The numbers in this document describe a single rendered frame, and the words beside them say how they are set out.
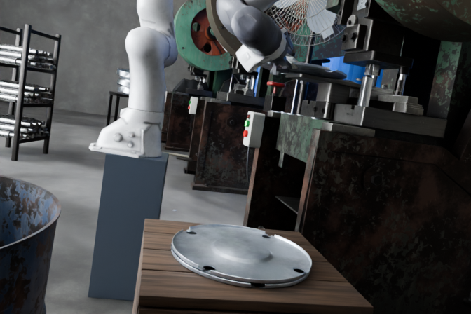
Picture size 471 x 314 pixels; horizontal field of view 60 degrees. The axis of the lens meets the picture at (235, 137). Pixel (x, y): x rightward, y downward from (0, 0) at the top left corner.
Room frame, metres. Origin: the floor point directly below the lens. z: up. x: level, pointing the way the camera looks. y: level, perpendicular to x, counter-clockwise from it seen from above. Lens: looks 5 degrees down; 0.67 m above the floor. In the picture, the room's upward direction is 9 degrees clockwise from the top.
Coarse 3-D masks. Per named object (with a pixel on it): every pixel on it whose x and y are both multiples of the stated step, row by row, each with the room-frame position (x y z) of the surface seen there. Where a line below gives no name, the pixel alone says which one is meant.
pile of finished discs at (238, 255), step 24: (192, 240) 0.84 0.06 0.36; (216, 240) 0.85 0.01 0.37; (240, 240) 0.87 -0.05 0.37; (264, 240) 0.91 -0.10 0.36; (288, 240) 0.92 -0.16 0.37; (192, 264) 0.71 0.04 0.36; (216, 264) 0.73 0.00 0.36; (240, 264) 0.75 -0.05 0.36; (264, 264) 0.77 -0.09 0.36; (288, 264) 0.79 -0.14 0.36
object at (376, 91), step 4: (352, 88) 1.49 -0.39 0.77; (372, 88) 1.39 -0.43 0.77; (376, 88) 1.39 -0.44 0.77; (380, 88) 1.39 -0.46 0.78; (352, 92) 1.48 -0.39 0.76; (356, 92) 1.46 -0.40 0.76; (372, 92) 1.39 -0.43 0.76; (376, 92) 1.39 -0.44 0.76; (380, 92) 1.39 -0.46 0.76; (384, 92) 1.40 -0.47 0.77; (388, 92) 1.40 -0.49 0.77; (352, 96) 1.48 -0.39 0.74; (356, 96) 1.45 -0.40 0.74; (372, 96) 1.39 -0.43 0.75; (376, 96) 1.39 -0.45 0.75
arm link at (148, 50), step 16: (144, 32) 1.18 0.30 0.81; (160, 32) 1.27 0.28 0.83; (128, 48) 1.19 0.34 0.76; (144, 48) 1.18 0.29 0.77; (160, 48) 1.21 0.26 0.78; (144, 64) 1.21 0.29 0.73; (160, 64) 1.23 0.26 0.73; (144, 80) 1.24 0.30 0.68; (160, 80) 1.26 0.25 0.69; (144, 96) 1.24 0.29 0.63; (160, 96) 1.27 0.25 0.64
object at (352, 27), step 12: (360, 0) 1.47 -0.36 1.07; (360, 12) 1.45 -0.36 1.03; (348, 24) 1.48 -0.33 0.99; (360, 24) 1.39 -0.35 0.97; (372, 24) 1.38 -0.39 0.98; (384, 24) 1.39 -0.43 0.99; (348, 36) 1.44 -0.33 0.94; (360, 36) 1.39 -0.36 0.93; (372, 36) 1.38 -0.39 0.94; (384, 36) 1.39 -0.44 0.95; (396, 36) 1.40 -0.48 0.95; (348, 48) 1.43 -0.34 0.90; (360, 48) 1.39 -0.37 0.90; (372, 48) 1.38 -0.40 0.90; (384, 48) 1.39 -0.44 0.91; (396, 48) 1.40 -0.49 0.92
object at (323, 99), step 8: (304, 80) 1.43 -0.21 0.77; (312, 80) 1.38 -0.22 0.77; (320, 80) 1.34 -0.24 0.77; (328, 80) 1.35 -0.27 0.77; (336, 80) 1.35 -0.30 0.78; (344, 80) 1.37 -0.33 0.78; (320, 88) 1.44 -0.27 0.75; (328, 88) 1.38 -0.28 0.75; (336, 88) 1.38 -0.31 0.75; (344, 88) 1.39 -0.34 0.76; (320, 96) 1.43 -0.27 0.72; (328, 96) 1.38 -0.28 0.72; (336, 96) 1.38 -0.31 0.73; (344, 96) 1.39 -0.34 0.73; (320, 104) 1.42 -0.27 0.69; (328, 104) 1.37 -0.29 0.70; (320, 112) 1.41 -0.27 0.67; (328, 112) 1.37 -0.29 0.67
